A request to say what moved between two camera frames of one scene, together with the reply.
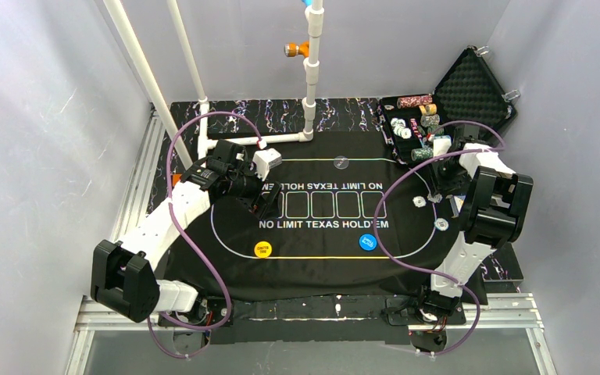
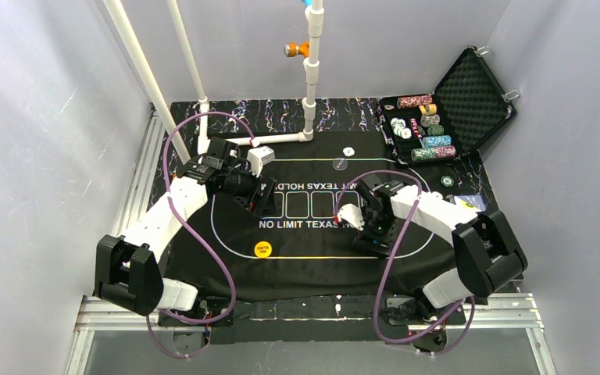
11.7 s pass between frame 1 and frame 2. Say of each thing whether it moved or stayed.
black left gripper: stayed
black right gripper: moved
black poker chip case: stayed
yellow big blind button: stayed
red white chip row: stayed
